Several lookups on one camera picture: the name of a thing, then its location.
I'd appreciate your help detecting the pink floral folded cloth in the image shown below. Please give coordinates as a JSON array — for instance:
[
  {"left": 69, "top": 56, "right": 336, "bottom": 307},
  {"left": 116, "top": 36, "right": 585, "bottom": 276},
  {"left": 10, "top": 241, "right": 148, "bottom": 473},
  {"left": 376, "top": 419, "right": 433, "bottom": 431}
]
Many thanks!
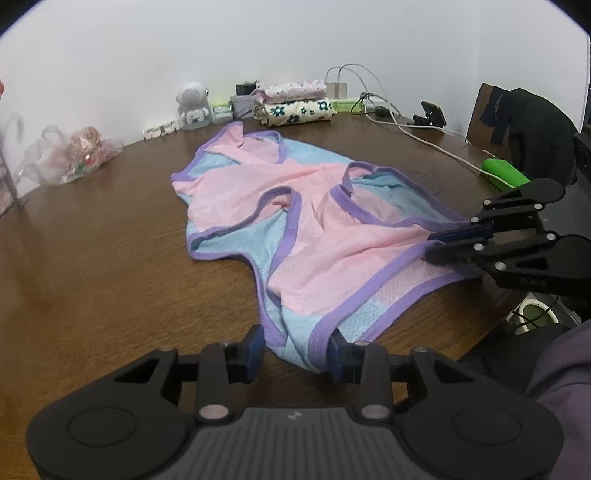
[{"left": 251, "top": 79, "right": 329, "bottom": 103}]

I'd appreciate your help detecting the person's purple garment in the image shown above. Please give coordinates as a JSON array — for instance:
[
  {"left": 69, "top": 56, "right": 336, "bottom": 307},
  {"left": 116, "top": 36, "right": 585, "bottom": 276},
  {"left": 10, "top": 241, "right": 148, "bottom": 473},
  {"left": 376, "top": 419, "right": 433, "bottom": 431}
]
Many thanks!
[{"left": 525, "top": 322, "right": 591, "bottom": 480}]

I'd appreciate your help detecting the grey small box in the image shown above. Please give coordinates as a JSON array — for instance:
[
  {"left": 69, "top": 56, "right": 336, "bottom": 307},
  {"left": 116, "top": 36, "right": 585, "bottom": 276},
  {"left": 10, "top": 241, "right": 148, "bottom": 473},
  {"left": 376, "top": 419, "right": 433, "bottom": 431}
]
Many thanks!
[{"left": 230, "top": 94, "right": 256, "bottom": 120}]

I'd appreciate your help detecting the white round container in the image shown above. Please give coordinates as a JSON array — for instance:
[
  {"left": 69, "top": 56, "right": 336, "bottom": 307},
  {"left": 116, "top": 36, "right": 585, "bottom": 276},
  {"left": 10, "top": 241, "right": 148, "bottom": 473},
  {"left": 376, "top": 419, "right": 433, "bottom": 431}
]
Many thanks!
[{"left": 505, "top": 297, "right": 562, "bottom": 336}]

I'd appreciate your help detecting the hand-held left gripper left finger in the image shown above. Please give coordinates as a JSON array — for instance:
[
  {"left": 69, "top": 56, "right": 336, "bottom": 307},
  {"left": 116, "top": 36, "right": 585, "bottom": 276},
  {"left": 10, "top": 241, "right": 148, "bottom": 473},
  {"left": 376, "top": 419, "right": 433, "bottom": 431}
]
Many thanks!
[{"left": 113, "top": 325, "right": 266, "bottom": 424}]

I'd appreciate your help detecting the pink knitted vase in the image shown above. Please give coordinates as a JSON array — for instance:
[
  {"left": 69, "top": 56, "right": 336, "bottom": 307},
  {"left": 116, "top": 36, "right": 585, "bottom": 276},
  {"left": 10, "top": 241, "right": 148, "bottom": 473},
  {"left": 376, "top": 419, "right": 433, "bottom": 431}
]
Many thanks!
[{"left": 0, "top": 159, "right": 18, "bottom": 217}]

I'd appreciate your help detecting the white astronaut speaker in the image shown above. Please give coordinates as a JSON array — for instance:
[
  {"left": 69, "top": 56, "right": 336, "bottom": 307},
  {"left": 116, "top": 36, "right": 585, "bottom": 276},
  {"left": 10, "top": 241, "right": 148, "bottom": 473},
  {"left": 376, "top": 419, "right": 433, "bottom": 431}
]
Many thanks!
[{"left": 176, "top": 81, "right": 214, "bottom": 131}]

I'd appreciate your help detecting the dark blue cloth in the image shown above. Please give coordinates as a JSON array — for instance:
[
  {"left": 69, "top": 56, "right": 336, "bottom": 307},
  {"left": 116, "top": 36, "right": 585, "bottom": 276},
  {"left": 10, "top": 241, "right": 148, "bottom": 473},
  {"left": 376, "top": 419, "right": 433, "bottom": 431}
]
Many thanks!
[{"left": 479, "top": 85, "right": 514, "bottom": 145}]

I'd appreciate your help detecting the black cable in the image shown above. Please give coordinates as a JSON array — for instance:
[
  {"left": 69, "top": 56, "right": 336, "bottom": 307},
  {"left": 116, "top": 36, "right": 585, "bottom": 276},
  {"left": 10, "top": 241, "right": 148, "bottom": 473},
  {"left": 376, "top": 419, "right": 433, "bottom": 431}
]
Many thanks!
[{"left": 351, "top": 92, "right": 377, "bottom": 115}]

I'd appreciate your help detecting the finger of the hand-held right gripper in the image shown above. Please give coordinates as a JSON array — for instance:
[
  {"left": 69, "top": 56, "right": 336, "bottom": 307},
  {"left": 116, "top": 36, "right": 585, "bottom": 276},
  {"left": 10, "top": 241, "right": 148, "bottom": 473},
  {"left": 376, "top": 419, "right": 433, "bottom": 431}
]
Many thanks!
[
  {"left": 424, "top": 233, "right": 591, "bottom": 291},
  {"left": 428, "top": 178, "right": 567, "bottom": 244}
]

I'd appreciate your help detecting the white power strip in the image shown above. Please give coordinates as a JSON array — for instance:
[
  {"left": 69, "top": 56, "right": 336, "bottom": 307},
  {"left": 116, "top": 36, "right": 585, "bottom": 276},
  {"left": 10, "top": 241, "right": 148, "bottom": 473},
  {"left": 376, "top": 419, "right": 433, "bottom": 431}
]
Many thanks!
[{"left": 348, "top": 94, "right": 394, "bottom": 112}]

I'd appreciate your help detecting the thick white cable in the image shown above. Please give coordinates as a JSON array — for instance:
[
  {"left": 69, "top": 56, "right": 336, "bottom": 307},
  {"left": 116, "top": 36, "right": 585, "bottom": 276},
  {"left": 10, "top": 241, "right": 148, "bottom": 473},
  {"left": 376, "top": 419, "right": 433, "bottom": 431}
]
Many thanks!
[{"left": 360, "top": 64, "right": 493, "bottom": 179}]

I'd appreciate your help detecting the pink blue mesh vest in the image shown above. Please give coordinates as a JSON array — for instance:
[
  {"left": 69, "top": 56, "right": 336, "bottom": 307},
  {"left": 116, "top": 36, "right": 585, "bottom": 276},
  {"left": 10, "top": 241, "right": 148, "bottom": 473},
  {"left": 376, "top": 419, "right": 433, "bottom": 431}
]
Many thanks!
[{"left": 170, "top": 121, "right": 486, "bottom": 375}]

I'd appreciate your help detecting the clear plastic snack bag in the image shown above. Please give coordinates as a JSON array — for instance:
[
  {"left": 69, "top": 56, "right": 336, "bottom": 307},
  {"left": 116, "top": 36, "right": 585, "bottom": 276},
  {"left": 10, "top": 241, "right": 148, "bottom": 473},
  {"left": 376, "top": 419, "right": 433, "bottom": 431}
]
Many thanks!
[{"left": 16, "top": 124, "right": 126, "bottom": 186}]

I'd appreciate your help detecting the wooden chair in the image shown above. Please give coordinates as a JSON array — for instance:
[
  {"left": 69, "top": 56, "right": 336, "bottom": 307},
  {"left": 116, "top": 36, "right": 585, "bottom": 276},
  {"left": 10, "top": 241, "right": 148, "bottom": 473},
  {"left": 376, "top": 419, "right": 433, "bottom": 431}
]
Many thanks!
[{"left": 466, "top": 82, "right": 523, "bottom": 163}]

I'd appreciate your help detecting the smartphone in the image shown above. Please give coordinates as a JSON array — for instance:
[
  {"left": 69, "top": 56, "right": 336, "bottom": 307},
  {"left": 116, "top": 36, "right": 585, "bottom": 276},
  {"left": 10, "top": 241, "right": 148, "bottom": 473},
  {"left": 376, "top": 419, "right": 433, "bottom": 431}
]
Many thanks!
[{"left": 420, "top": 100, "right": 448, "bottom": 128}]

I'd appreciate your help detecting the thin white cable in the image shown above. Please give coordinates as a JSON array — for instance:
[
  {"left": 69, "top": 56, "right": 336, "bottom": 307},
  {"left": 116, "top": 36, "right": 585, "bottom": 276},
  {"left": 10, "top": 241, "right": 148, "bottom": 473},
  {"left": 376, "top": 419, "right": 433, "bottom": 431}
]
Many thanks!
[{"left": 326, "top": 64, "right": 472, "bottom": 145}]

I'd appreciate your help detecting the bright green mat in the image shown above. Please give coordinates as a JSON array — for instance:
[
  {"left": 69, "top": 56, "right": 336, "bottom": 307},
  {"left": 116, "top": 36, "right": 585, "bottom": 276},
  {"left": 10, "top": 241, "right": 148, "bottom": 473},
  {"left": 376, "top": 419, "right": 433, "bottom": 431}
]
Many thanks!
[{"left": 481, "top": 158, "right": 532, "bottom": 193}]

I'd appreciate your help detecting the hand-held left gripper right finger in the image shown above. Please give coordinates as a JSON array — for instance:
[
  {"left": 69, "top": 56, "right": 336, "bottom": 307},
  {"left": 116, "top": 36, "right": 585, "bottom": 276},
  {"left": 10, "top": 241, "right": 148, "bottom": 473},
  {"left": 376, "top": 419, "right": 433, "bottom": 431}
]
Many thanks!
[{"left": 325, "top": 332, "right": 479, "bottom": 424}]

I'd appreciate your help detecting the cream green-flower folded cloth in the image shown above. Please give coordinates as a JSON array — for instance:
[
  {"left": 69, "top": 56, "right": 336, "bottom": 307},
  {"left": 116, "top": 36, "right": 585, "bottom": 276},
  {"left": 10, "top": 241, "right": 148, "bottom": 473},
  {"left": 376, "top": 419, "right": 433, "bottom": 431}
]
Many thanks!
[{"left": 253, "top": 97, "right": 336, "bottom": 127}]

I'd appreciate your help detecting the black jacket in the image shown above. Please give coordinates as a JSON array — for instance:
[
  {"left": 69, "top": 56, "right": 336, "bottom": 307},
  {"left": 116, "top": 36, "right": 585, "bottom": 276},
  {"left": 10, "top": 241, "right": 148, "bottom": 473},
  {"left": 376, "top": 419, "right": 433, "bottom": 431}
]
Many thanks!
[{"left": 488, "top": 87, "right": 591, "bottom": 186}]

